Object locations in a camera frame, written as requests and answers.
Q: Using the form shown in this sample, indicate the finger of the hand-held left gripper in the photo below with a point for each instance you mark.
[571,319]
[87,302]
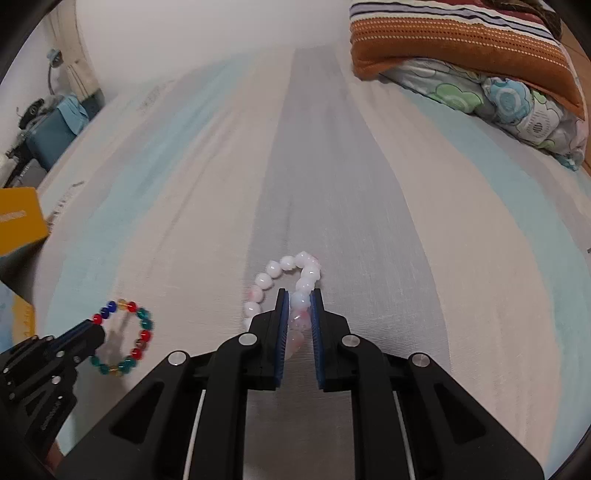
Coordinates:
[60,369]
[51,339]

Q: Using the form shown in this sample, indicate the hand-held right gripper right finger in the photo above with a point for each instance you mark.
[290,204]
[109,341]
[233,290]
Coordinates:
[316,337]

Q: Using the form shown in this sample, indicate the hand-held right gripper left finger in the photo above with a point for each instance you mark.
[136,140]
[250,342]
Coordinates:
[282,337]

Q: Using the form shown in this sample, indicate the yellow and white cardboard box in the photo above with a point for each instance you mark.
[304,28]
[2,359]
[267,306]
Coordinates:
[18,221]

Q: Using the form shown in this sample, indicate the striped bed sheet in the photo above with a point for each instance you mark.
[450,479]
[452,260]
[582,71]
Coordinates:
[369,207]

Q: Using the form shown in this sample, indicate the teal suitcase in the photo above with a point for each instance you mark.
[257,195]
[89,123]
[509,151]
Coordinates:
[48,138]

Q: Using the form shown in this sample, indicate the light blue cloth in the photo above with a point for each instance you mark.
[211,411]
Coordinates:
[71,113]

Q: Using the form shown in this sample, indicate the black bag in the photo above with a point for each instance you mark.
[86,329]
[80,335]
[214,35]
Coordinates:
[33,110]

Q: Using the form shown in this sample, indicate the small grey desk lamp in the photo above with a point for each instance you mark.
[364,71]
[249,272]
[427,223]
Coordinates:
[54,57]

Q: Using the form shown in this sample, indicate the beige curtain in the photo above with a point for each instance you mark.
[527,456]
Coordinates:
[87,60]

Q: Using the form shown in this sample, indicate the floral quilt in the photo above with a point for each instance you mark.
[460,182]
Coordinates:
[508,101]

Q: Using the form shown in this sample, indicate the striped orange pillow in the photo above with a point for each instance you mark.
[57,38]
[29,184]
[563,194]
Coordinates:
[438,41]

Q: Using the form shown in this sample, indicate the brown patterned blanket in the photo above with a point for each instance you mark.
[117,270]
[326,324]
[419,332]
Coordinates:
[531,9]

